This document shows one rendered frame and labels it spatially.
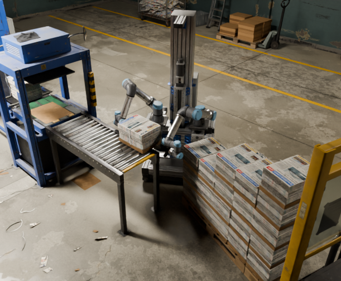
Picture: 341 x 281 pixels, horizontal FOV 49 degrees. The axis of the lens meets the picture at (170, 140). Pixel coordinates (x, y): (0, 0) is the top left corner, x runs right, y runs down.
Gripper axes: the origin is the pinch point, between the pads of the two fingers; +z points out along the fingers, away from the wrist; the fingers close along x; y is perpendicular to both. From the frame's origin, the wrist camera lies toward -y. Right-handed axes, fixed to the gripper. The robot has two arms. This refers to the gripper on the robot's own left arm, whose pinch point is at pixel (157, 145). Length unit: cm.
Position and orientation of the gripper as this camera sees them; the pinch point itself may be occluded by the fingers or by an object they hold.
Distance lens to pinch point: 409.8
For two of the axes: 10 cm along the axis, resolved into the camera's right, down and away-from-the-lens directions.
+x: -6.8, 3.9, -6.2
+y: 0.0, -8.4, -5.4
